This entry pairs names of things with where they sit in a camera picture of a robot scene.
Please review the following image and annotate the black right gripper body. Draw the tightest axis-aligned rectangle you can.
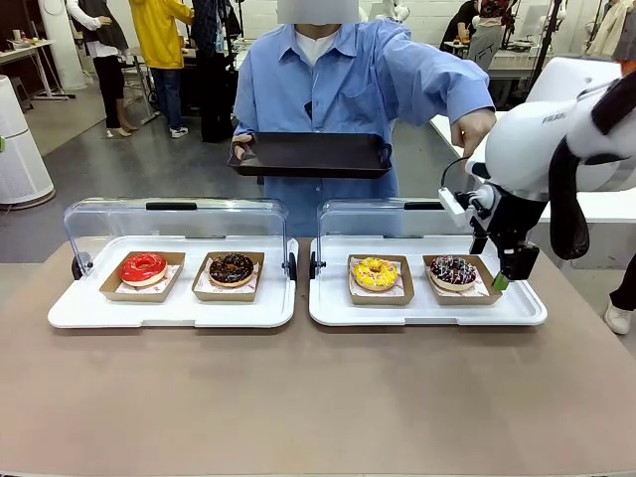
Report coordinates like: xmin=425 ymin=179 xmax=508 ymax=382
xmin=469 ymin=184 xmax=548 ymax=249

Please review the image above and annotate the purple striped chocolate donut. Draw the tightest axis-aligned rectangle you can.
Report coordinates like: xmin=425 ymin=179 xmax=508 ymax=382
xmin=428 ymin=254 xmax=479 ymax=293

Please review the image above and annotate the sprinkled chocolate donut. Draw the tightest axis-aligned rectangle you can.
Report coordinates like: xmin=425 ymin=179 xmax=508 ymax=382
xmin=421 ymin=253 xmax=504 ymax=307

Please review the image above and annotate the black serving tray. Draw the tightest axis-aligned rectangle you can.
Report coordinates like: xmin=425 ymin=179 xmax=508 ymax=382
xmin=227 ymin=131 xmax=395 ymax=181

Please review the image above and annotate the person's left forearm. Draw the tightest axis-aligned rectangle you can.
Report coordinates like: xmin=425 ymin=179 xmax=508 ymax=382
xmin=419 ymin=52 xmax=498 ymax=131

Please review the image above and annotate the person's right forearm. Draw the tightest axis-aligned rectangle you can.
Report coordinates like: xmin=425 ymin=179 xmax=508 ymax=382
xmin=232 ymin=91 xmax=265 ymax=141

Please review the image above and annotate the yellow glazed donut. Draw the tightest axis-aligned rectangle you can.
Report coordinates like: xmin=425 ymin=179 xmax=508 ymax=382
xmin=346 ymin=253 xmax=415 ymax=307

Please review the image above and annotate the yellow sprinkle donut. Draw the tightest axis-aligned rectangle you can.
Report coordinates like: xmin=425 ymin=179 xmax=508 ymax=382
xmin=352 ymin=255 xmax=400 ymax=293

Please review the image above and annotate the person in grey skirt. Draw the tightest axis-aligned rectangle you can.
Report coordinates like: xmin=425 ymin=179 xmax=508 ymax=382
xmin=440 ymin=0 xmax=519 ymax=72

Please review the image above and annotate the person in blue shirt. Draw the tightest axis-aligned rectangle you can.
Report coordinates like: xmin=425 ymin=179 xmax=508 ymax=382
xmin=232 ymin=9 xmax=498 ymax=238

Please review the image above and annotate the chocolate sprinkle donut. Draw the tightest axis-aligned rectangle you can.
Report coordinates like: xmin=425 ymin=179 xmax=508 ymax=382
xmin=208 ymin=252 xmax=255 ymax=289

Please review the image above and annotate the chocolate glazed donut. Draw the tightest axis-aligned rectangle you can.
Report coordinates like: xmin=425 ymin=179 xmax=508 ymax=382
xmin=191 ymin=250 xmax=266 ymax=304

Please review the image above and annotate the person in dark clothes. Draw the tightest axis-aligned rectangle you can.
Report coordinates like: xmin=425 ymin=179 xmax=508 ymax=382
xmin=190 ymin=0 xmax=240 ymax=145

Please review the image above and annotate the red glazed donut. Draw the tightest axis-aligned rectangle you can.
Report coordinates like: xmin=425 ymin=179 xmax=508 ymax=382
xmin=119 ymin=251 xmax=168 ymax=289
xmin=98 ymin=250 xmax=187 ymax=304

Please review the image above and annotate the person in yellow hoodie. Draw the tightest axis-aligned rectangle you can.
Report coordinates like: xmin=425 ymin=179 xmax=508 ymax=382
xmin=127 ymin=0 xmax=196 ymax=140

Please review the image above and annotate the person in black vest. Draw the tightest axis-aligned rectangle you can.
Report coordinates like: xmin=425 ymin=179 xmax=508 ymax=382
xmin=65 ymin=0 xmax=140 ymax=140

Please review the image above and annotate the person's left hand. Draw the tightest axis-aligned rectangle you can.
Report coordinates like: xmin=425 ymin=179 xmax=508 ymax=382
xmin=453 ymin=108 xmax=499 ymax=161

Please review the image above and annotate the person's right hand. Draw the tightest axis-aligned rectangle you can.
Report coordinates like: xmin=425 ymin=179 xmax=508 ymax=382
xmin=231 ymin=132 xmax=260 ymax=161

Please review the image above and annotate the white display tray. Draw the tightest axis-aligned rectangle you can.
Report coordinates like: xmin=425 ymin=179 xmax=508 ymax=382
xmin=307 ymin=235 xmax=550 ymax=328
xmin=47 ymin=235 xmax=300 ymax=330

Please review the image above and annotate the leg with white shoe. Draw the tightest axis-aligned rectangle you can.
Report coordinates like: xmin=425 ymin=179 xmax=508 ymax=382
xmin=602 ymin=277 xmax=636 ymax=336

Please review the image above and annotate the clear display lid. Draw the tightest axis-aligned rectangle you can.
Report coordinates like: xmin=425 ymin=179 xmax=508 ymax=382
xmin=63 ymin=197 xmax=300 ymax=282
xmin=309 ymin=198 xmax=479 ymax=280

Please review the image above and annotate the black tripod pole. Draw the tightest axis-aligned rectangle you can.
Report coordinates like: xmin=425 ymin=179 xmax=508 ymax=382
xmin=532 ymin=0 xmax=568 ymax=83

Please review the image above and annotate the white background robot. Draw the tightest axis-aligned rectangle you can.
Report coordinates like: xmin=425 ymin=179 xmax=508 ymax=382
xmin=373 ymin=0 xmax=414 ymax=24

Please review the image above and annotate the white round column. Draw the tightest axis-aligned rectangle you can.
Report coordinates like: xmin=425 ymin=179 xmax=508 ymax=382
xmin=39 ymin=0 xmax=88 ymax=92

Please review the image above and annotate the white air purifier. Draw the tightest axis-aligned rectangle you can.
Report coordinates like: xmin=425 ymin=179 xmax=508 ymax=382
xmin=0 ymin=74 xmax=57 ymax=207

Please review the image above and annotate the white background desk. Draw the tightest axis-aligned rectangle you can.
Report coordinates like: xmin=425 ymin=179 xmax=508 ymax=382
xmin=0 ymin=38 xmax=72 ymax=103

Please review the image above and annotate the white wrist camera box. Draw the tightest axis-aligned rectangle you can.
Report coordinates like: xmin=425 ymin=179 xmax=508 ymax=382
xmin=437 ymin=187 xmax=467 ymax=217

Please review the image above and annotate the black arm cable sleeve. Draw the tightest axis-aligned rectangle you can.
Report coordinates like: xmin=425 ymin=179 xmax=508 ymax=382
xmin=548 ymin=74 xmax=636 ymax=261

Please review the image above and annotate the black camera cable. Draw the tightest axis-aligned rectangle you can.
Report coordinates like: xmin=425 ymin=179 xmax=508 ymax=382
xmin=440 ymin=157 xmax=471 ymax=193

